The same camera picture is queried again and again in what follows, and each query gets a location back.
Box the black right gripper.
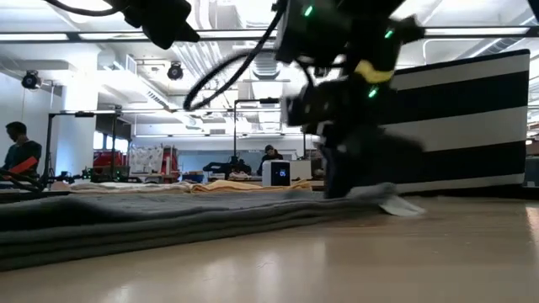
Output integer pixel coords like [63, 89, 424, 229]
[285, 15, 427, 199]

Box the orange towel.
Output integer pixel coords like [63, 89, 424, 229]
[191, 178, 314, 194]

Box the dark grey towel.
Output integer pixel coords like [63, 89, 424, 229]
[0, 182, 400, 273]

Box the white plaid towel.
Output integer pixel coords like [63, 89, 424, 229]
[68, 180, 195, 195]

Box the white towel tag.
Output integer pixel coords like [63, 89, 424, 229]
[377, 194, 427, 219]

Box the yellow tape tag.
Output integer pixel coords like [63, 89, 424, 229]
[352, 58, 396, 85]

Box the background wooden workbench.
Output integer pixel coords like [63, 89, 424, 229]
[180, 174, 326, 189]

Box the white device with blue display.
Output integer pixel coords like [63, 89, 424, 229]
[261, 160, 293, 188]

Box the person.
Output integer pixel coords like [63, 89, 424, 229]
[255, 143, 285, 177]
[0, 120, 44, 178]

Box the navy white striped fabric bin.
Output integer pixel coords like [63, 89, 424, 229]
[377, 49, 532, 195]

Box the red rolling cart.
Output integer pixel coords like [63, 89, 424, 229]
[161, 146, 181, 183]

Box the black ceiling spotlight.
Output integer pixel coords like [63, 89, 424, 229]
[166, 61, 185, 82]
[20, 69, 43, 91]

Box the red cabinet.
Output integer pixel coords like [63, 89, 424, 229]
[93, 150, 128, 176]

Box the long ceiling light bar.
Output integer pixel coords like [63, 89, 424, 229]
[0, 25, 539, 43]

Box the black cable loop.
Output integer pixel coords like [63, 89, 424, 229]
[182, 0, 292, 112]
[43, 0, 124, 19]

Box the black aluminium table frame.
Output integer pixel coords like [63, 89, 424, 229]
[0, 189, 72, 199]

